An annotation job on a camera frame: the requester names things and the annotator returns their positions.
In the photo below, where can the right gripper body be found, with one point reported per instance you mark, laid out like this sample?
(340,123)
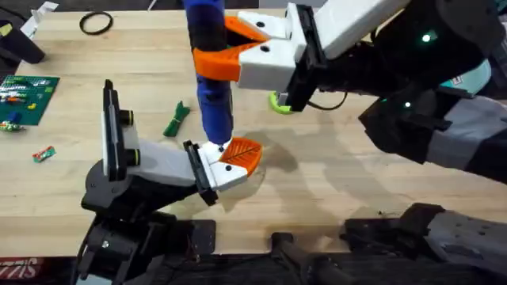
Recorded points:
(356,27)

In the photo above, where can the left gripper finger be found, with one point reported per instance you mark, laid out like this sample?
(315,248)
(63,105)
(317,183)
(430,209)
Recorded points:
(233,174)
(241,145)

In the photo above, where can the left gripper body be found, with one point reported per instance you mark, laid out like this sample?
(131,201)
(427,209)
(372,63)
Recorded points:
(166,164)

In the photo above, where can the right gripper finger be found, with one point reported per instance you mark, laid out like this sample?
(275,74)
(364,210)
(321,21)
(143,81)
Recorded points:
(265,25)
(265,65)

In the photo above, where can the blue electric screwdriver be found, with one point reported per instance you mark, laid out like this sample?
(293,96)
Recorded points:
(214,107)

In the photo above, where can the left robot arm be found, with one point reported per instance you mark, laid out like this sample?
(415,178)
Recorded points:
(130,198)

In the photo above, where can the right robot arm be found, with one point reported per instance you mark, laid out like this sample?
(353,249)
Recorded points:
(467,126)

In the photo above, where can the green toy vegetable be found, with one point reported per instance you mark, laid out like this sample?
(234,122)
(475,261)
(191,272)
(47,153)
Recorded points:
(176,118)

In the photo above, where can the green disc with holes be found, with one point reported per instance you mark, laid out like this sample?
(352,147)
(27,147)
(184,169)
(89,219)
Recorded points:
(277,107)

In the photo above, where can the black upright wrist plate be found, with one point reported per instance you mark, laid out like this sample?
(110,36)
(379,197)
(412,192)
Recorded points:
(111,130)

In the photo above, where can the small red green toy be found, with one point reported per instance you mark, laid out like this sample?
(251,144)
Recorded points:
(43,154)

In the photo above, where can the teal tub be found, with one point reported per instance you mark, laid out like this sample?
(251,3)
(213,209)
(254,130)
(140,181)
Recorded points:
(471,79)

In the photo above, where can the green board with blocks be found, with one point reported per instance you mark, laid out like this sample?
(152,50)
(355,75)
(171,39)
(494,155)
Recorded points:
(27,95)

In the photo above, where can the red printed sticker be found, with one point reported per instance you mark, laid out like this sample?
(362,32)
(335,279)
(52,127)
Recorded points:
(20,268)

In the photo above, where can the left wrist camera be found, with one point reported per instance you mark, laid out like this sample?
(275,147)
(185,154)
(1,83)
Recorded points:
(126,118)

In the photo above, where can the black rail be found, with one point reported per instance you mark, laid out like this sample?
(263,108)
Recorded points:
(245,273)

